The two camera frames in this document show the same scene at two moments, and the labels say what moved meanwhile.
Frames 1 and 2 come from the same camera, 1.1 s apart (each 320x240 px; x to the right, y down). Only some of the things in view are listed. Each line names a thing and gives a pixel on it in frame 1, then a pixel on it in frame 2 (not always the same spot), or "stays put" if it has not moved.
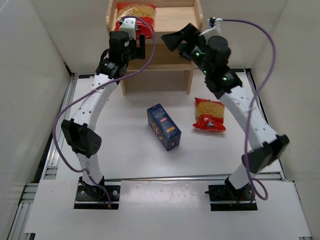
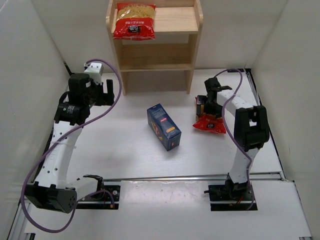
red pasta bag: x=146 y=11 stays put
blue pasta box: x=164 y=127 stays put
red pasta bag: x=209 y=115 stays put
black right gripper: x=186 y=43 → x=208 y=107
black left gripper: x=137 y=49 → x=104 y=94
